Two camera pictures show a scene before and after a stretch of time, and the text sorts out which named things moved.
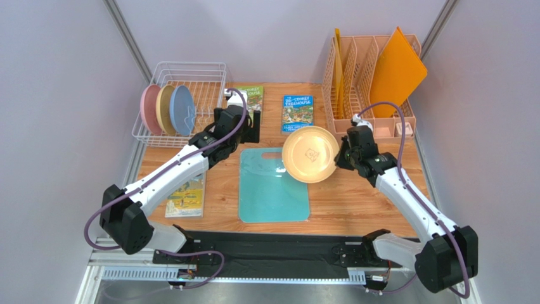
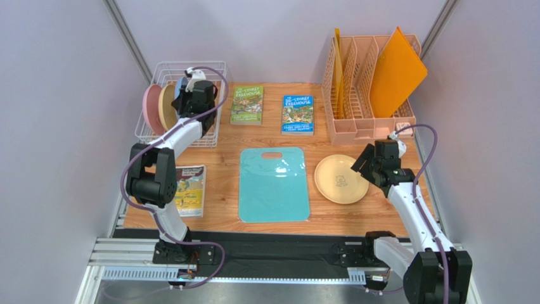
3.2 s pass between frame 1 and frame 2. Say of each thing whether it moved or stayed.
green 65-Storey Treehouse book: stayed
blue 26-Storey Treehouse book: stayed
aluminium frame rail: stayed
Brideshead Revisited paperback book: stayed
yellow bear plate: moved
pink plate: stayed
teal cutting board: stayed
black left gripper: moved
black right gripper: moved
